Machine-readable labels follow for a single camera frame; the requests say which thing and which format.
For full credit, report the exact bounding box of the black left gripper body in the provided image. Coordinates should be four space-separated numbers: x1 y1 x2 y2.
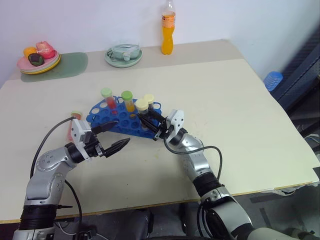
84 133 107 159

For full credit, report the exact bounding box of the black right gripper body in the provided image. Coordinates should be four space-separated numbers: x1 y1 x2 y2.
153 119 174 142

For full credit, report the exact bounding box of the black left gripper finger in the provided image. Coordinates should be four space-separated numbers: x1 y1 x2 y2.
90 120 120 135
103 137 132 159

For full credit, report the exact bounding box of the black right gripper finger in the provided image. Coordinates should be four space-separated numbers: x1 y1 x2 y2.
137 113 161 135
148 110 168 125

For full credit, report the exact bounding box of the dark tube yellow cap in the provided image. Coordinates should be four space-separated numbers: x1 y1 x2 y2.
143 93 155 119
135 98 151 132

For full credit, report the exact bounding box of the blue test tube rack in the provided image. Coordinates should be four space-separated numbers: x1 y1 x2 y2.
85 95 162 140

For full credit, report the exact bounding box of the red tube pale green cap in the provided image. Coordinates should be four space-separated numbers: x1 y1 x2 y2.
100 87 119 115

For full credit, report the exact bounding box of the orange tube green cap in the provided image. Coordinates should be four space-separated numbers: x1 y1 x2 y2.
120 90 136 119

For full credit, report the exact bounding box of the pale green plate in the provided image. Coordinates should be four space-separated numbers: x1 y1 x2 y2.
104 47 144 69

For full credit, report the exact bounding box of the green placemat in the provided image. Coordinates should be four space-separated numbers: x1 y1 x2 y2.
20 51 89 84

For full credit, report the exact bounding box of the pale green bowl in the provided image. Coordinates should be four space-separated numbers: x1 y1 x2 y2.
106 43 141 62

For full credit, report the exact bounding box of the yellow plate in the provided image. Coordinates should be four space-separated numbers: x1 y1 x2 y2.
19 53 62 76

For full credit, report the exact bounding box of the orange soda bottle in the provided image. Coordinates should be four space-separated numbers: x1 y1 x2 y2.
160 0 176 56

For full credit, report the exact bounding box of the grey table leg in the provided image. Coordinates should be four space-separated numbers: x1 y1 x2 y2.
178 200 201 236

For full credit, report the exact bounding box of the dark toy mangosteen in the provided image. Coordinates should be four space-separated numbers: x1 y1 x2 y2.
27 52 46 67

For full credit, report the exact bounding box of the pink toy peach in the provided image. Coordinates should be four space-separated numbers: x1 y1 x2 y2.
35 40 56 60

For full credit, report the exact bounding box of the pink plate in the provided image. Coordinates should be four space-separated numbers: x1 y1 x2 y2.
16 50 61 72

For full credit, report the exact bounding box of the orange toy fruit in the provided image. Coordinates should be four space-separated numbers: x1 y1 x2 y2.
23 46 39 58

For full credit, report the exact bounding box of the blue water jug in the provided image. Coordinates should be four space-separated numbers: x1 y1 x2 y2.
263 70 284 92

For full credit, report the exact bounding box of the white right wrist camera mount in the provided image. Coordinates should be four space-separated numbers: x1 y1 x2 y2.
165 108 186 141

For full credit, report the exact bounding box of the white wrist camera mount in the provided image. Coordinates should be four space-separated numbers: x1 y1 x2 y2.
165 108 186 141
70 118 92 151

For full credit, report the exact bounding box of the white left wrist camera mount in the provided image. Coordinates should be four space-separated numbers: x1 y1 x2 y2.
70 118 92 151

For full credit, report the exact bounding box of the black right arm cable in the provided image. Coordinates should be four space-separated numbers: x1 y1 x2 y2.
163 137 224 237

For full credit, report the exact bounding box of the dark metal frame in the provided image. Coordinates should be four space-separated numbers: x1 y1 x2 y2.
269 31 320 114

